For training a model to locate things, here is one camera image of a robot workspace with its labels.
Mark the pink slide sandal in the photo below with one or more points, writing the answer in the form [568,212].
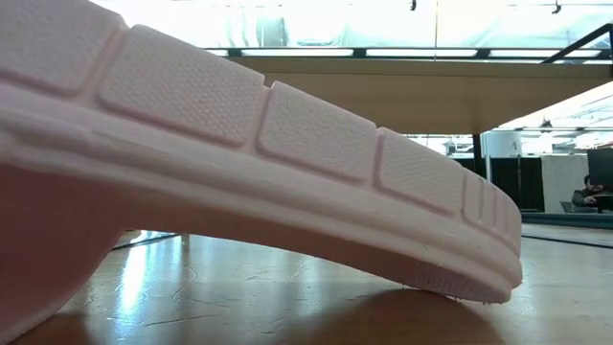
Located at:
[191,120]

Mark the black partition panel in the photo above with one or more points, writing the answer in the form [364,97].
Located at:
[527,184]

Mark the person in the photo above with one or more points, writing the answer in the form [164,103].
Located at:
[584,196]

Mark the black monitor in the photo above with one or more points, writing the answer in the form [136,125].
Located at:
[601,167]

